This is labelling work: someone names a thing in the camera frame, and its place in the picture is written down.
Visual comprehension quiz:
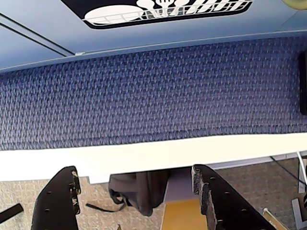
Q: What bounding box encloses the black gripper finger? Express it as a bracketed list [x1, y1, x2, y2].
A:
[191, 164, 277, 230]
[31, 165, 82, 230]

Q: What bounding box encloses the yellow wooden board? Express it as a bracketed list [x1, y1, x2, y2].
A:
[160, 198, 202, 230]

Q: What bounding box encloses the black bag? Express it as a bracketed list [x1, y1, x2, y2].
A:
[85, 171, 169, 218]

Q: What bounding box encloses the black rectangular object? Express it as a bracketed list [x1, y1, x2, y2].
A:
[298, 51, 307, 114]

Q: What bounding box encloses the blue toy kitchen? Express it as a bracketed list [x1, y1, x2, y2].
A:
[0, 0, 307, 70]

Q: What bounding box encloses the black strap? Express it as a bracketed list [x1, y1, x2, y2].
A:
[0, 203, 24, 220]

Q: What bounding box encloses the black floor cable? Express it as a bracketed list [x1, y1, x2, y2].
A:
[270, 156, 307, 187]

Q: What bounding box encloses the grey metal bracket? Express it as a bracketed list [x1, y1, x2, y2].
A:
[291, 197, 307, 230]

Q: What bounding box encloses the gold dishwasher handle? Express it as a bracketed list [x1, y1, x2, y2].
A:
[282, 0, 307, 11]

